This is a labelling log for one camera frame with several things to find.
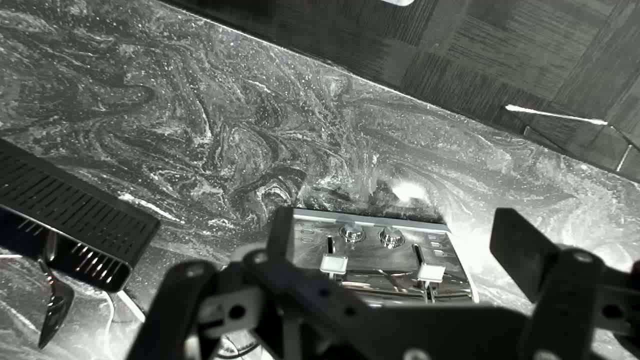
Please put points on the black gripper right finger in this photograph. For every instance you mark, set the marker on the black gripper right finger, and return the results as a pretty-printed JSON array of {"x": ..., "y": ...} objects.
[{"x": 566, "y": 293}]

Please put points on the black cutlery holder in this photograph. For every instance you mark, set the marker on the black cutlery holder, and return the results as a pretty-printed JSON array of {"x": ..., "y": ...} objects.
[{"x": 67, "y": 207}]

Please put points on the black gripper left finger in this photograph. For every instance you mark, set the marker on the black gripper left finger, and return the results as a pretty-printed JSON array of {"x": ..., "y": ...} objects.
[{"x": 192, "y": 301}]

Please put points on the cream chrome four-slot toaster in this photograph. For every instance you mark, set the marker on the cream chrome four-slot toaster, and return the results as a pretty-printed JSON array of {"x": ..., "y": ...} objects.
[{"x": 381, "y": 267}]

